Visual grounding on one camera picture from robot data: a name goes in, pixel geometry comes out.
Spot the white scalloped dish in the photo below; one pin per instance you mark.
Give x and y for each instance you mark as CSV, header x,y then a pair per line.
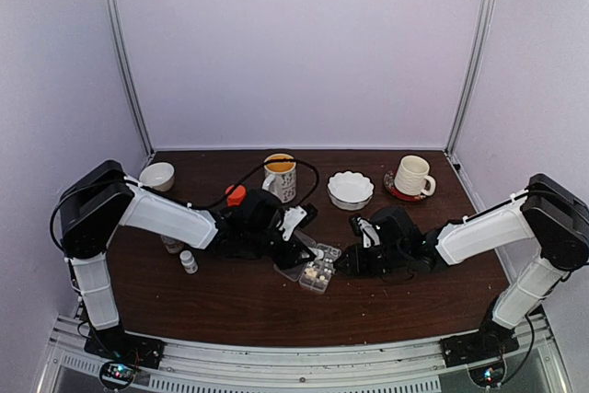
x,y
350,191

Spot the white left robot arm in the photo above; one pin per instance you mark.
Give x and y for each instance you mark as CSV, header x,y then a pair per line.
x,y
90,212

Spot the aluminium frame post left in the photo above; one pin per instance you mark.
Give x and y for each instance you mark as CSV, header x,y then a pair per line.
x,y
126,74

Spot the white ribbed cup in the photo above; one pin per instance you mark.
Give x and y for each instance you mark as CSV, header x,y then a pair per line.
x,y
413,177

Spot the white ceramic bowl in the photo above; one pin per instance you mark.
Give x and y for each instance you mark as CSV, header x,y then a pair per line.
x,y
159,176

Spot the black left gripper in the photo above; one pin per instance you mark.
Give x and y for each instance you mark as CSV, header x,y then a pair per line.
x,y
295,248

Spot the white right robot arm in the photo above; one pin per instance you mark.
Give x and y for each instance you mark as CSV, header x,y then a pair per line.
x,y
544,211

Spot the grey-capped orange label bottle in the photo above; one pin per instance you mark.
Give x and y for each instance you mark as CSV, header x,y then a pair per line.
x,y
172,245

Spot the small white pill bottle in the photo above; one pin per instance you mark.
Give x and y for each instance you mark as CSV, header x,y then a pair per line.
x,y
188,262

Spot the red saucer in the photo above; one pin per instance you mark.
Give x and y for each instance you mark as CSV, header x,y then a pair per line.
x,y
390,187

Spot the orange pill bottle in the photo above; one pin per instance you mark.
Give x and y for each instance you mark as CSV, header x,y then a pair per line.
x,y
235,194

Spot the yellow-lined patterned mug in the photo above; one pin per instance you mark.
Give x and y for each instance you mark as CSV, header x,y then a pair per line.
x,y
280,176

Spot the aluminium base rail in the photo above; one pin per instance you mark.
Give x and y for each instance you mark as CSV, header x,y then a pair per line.
x,y
404,366

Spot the white pills in organizer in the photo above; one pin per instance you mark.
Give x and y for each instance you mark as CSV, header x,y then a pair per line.
x,y
317,276

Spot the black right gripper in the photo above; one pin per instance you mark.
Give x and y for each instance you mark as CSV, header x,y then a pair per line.
x,y
358,267

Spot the aluminium frame post right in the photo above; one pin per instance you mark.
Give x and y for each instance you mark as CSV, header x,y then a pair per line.
x,y
481,33

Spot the aluminium frame post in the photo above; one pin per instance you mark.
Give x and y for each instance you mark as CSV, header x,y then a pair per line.
x,y
126,74
481,33

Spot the clear plastic pill organizer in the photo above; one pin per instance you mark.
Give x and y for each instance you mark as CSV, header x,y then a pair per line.
x,y
296,273

